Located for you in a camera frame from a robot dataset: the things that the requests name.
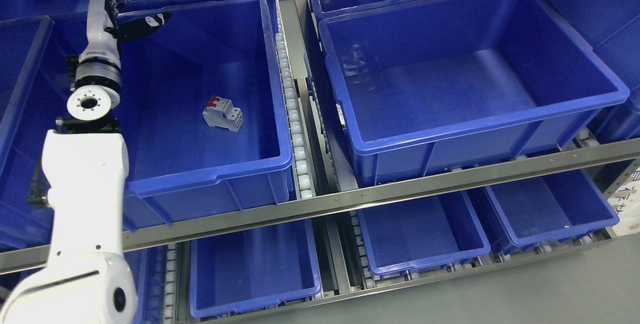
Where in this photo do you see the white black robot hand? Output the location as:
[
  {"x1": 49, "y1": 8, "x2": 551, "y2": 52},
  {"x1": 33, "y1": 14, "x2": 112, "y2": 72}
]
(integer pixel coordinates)
[{"x1": 77, "y1": 0, "x2": 173, "y2": 69}]

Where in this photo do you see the grey red circuit breaker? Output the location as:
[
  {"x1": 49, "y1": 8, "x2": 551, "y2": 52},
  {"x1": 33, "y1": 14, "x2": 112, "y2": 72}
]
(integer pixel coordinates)
[{"x1": 202, "y1": 95, "x2": 243, "y2": 132}]

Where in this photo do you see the blue bin far left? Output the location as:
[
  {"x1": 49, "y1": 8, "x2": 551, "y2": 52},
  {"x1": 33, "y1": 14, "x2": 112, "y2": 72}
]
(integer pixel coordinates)
[{"x1": 0, "y1": 16, "x2": 53, "y2": 252}]

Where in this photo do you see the large blue bin left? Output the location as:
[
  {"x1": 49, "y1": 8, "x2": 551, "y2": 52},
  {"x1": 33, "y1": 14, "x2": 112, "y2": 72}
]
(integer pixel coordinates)
[{"x1": 114, "y1": 0, "x2": 294, "y2": 231}]

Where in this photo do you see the large blue bin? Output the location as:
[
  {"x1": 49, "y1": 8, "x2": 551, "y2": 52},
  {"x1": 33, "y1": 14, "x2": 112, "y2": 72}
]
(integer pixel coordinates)
[
  {"x1": 318, "y1": 0, "x2": 630, "y2": 187},
  {"x1": 114, "y1": 0, "x2": 294, "y2": 231}
]

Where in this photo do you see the lower blue bin left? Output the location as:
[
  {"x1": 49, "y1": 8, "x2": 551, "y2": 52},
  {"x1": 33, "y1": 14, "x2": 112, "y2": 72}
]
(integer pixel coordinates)
[{"x1": 189, "y1": 220, "x2": 322, "y2": 318}]

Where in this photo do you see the large blue bin right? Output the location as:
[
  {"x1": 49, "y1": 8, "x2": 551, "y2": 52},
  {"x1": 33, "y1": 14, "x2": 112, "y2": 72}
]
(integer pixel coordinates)
[{"x1": 318, "y1": 0, "x2": 630, "y2": 187}]

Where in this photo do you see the lower blue bin middle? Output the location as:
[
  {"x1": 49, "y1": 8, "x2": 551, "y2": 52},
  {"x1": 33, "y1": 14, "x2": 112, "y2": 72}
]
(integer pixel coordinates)
[{"x1": 357, "y1": 191, "x2": 491, "y2": 276}]

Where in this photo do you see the lower blue bin right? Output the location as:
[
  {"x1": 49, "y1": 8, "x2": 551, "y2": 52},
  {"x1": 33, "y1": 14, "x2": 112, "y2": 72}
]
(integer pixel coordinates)
[{"x1": 467, "y1": 169, "x2": 620, "y2": 255}]

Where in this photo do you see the blue bin far right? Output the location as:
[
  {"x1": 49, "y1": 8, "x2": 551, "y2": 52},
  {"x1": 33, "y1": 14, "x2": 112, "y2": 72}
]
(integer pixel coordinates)
[{"x1": 548, "y1": 0, "x2": 640, "y2": 143}]

